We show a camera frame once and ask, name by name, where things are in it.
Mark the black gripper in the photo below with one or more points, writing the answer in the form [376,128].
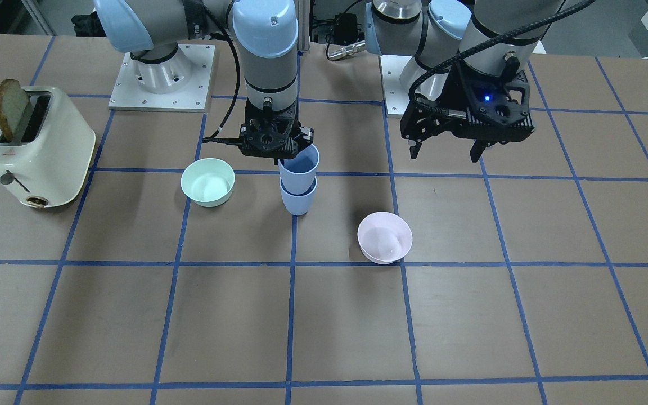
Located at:
[306,135]
[452,93]

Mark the blue plastic cup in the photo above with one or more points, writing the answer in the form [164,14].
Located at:
[298,205]
[298,173]

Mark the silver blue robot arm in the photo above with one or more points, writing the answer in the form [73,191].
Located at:
[262,37]
[484,34]

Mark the green plastic bowl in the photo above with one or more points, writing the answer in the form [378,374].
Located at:
[208,182]

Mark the pink plastic bowl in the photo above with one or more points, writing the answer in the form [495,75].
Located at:
[384,237]

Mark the black electronics box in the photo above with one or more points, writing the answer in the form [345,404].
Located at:
[345,29]

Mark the cream white toaster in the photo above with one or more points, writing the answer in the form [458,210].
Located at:
[46,165]

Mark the toast bread slice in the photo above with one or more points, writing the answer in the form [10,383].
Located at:
[14,101]

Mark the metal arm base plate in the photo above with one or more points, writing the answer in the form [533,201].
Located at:
[180,84]
[397,75]

